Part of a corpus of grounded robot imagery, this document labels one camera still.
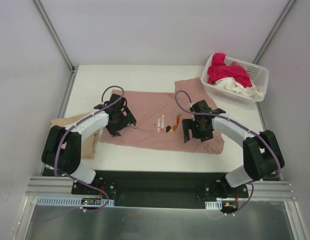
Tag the white slotted cable duct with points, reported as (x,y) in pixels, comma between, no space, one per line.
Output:
(73,202)
(213,205)

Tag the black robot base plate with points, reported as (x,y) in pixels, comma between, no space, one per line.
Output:
(147,189)

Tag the crimson red t shirt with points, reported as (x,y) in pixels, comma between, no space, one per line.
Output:
(219,70)

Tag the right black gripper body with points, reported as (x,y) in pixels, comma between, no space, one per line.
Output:
(191,128)

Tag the left white slotted cable duct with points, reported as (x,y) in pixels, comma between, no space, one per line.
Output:
(73,202)

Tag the folded beige t shirt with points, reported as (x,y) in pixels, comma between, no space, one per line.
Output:
(88,146)

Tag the dusty pink printed t shirt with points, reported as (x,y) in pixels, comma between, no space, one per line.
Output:
(159,121)

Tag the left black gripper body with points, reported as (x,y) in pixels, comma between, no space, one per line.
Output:
(125,119)

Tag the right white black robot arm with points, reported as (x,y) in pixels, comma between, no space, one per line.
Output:
(261,153)

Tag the cream white t shirt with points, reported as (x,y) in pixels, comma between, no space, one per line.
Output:
(230,84)

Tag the right white slotted cable duct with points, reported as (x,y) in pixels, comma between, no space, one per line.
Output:
(213,205)

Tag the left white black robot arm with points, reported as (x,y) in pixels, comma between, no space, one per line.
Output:
(63,146)

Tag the white plastic laundry basket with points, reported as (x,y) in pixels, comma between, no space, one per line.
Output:
(259,76)

